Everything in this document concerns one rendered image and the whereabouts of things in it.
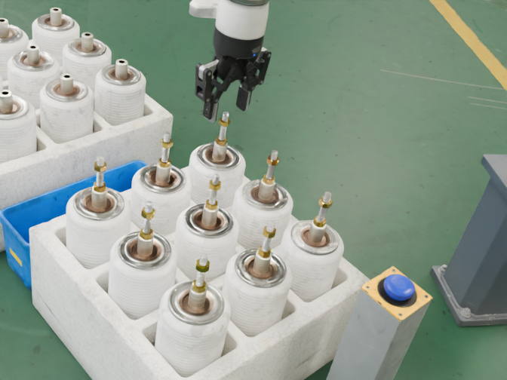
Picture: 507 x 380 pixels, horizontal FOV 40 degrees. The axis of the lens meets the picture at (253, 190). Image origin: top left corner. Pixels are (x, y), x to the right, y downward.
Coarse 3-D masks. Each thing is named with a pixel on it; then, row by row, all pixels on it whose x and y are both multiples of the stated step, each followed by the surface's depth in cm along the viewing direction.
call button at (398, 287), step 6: (390, 276) 92; (396, 276) 93; (402, 276) 93; (384, 282) 92; (390, 282) 92; (396, 282) 92; (402, 282) 92; (408, 282) 92; (390, 288) 91; (396, 288) 91; (402, 288) 91; (408, 288) 91; (414, 288) 92; (390, 294) 91; (396, 294) 90; (402, 294) 90; (408, 294) 90; (402, 300) 91
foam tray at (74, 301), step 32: (128, 192) 120; (64, 224) 111; (288, 224) 120; (32, 256) 112; (64, 256) 106; (32, 288) 117; (64, 288) 106; (96, 288) 102; (352, 288) 111; (64, 320) 111; (96, 320) 101; (128, 320) 99; (288, 320) 103; (320, 320) 107; (96, 352) 106; (128, 352) 96; (224, 352) 103; (256, 352) 98; (288, 352) 105; (320, 352) 115
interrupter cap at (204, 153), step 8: (208, 144) 122; (200, 152) 120; (208, 152) 120; (232, 152) 121; (200, 160) 118; (208, 160) 118; (224, 160) 119; (232, 160) 119; (240, 160) 120; (216, 168) 117; (224, 168) 117; (232, 168) 118
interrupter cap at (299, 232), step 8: (296, 224) 109; (304, 224) 110; (296, 232) 108; (304, 232) 108; (328, 232) 109; (296, 240) 106; (304, 240) 107; (328, 240) 108; (336, 240) 108; (304, 248) 105; (312, 248) 105; (320, 248) 106; (328, 248) 106; (336, 248) 107
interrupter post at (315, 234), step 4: (312, 224) 106; (312, 228) 106; (316, 228) 105; (320, 228) 105; (324, 228) 106; (312, 232) 106; (316, 232) 106; (320, 232) 106; (308, 236) 108; (312, 236) 106; (316, 236) 106; (320, 236) 106; (312, 240) 107; (316, 240) 107; (320, 240) 107
